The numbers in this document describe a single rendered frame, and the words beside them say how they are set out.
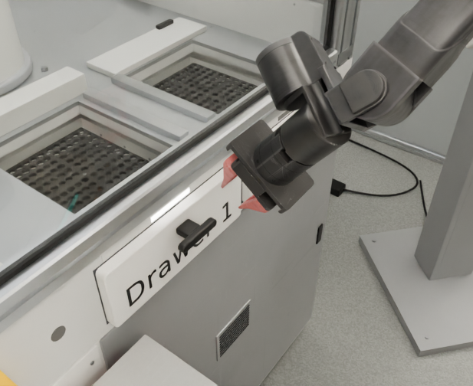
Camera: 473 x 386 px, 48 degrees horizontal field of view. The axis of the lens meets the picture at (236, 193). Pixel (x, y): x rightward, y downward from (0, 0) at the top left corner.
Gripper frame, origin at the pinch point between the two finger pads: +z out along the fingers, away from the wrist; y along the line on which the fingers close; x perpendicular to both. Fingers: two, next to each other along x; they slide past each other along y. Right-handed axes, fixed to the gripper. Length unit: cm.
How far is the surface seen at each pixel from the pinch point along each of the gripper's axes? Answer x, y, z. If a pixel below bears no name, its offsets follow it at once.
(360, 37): -165, 13, 74
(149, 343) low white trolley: 13.5, -9.1, 21.8
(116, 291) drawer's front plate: 15.8, 0.1, 12.8
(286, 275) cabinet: -34, -24, 48
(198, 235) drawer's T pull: 3.2, -1.3, 8.6
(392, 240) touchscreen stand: -103, -53, 77
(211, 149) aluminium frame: -6.4, 6.9, 6.0
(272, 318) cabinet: -29, -31, 58
